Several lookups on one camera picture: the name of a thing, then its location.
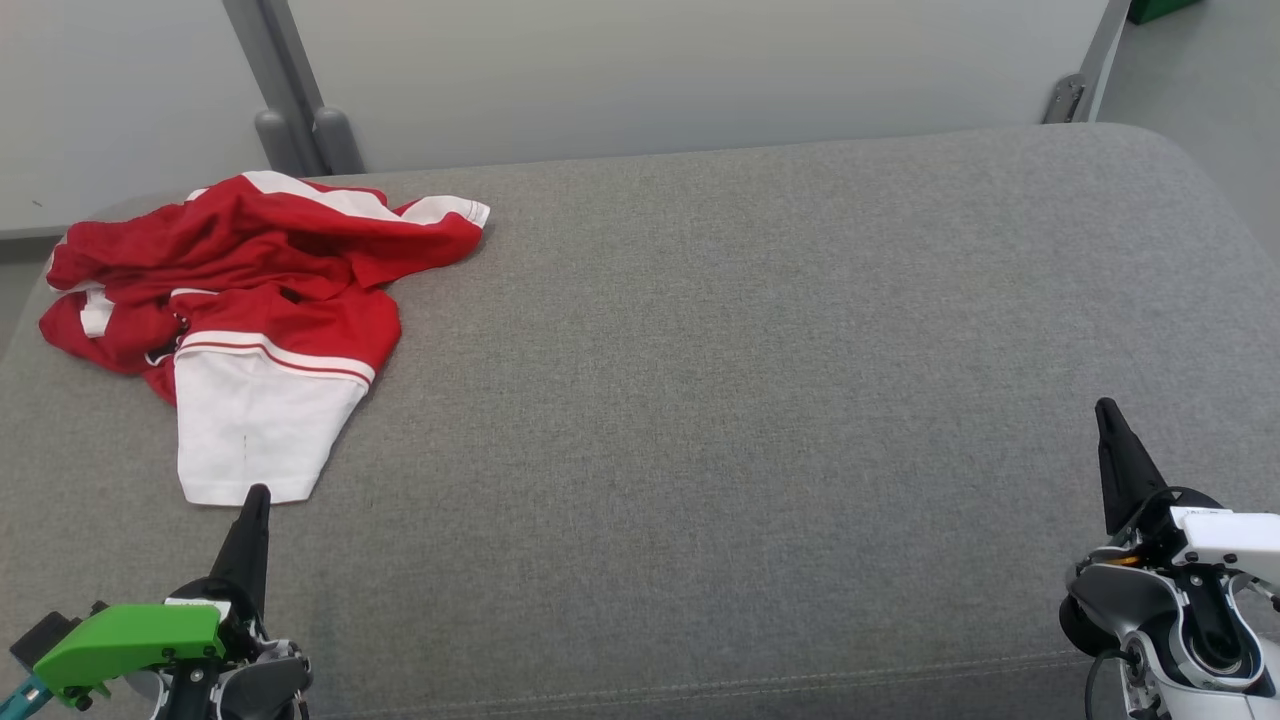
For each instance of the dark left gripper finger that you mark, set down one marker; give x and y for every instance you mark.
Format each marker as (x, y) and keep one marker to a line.
(245, 560)

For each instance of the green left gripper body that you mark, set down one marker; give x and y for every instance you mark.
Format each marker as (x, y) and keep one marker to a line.
(130, 635)

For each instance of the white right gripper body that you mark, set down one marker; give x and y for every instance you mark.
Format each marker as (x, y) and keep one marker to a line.
(1230, 540)

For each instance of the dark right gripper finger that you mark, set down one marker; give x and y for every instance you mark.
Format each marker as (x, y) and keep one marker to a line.
(1125, 470)

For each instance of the red white basketball jersey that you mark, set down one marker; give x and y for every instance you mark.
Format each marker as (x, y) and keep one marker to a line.
(260, 430)

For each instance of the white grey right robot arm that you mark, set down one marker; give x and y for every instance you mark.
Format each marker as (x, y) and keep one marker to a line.
(1110, 590)

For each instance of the red and white striped garment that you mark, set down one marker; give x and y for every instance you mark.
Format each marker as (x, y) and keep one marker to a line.
(750, 400)

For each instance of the green box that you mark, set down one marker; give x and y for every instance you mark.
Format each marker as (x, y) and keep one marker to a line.
(1160, 8)

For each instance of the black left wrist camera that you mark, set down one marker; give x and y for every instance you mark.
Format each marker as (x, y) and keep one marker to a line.
(45, 635)

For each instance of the grey partition post with bracket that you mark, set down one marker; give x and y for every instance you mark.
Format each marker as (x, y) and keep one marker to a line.
(1100, 60)

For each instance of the grey double-foot partition post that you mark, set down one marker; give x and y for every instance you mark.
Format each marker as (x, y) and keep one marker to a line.
(280, 60)

